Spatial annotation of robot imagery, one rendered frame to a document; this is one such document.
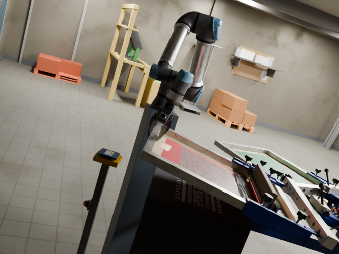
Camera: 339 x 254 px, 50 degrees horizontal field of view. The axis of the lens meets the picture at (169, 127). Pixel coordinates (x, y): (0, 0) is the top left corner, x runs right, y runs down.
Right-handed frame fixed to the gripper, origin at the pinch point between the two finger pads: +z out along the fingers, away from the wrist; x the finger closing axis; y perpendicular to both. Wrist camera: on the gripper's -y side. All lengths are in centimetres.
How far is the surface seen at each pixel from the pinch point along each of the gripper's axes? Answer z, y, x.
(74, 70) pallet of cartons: 135, 696, 231
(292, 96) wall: -53, 939, -332
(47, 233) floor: 124, 71, 35
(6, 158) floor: 139, 172, 120
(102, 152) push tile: 22.9, 8.5, 19.6
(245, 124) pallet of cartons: 65, 751, -210
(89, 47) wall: 75, 750, 234
